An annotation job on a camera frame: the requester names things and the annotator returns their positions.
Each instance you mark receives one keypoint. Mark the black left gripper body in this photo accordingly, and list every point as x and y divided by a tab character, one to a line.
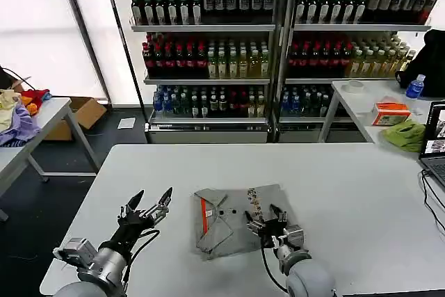
133	224

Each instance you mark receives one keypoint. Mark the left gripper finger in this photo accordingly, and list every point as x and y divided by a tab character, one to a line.
158	210
131	206

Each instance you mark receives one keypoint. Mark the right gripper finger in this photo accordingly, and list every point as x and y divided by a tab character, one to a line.
256	226
281	218

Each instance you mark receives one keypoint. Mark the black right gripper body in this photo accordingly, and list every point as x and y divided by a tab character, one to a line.
273	231

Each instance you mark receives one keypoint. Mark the grey printed t-shirt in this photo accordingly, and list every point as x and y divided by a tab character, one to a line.
229	238

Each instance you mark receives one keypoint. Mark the white paper sheet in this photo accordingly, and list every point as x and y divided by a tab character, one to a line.
126	123

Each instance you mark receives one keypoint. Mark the brown cardboard box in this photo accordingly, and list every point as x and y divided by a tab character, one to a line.
90	112

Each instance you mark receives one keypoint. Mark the white side table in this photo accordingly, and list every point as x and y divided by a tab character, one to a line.
52	112

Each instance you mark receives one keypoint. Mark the purple cloth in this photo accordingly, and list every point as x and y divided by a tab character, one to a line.
22	126

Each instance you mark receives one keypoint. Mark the white desk table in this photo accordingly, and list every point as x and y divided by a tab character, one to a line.
361	105

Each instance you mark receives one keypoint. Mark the orange cloth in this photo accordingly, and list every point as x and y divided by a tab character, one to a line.
32	108

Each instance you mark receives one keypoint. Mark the red cloth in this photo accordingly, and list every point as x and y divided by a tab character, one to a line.
34	96

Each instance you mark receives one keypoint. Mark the green cloth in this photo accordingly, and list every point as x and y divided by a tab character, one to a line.
406	137

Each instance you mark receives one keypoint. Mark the white tape roll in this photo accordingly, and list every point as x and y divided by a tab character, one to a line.
354	87

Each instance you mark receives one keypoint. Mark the orange tissue box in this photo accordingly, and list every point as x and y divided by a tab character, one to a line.
391	114

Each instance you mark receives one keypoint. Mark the cream cloth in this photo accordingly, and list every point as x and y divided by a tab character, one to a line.
7	109

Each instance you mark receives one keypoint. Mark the black slanted pole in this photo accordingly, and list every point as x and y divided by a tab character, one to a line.
125	46

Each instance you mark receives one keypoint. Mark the shelf rack with bottles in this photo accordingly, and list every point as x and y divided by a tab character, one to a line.
347	50
208	50

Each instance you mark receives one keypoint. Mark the black laptop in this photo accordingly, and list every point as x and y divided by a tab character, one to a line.
436	144

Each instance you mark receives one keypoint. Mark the blue water bottle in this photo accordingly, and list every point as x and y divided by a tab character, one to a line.
415	89

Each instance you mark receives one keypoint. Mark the black bag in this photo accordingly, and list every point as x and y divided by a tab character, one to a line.
431	64

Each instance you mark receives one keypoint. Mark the grey slanted window post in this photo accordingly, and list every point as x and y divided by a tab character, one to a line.
85	36

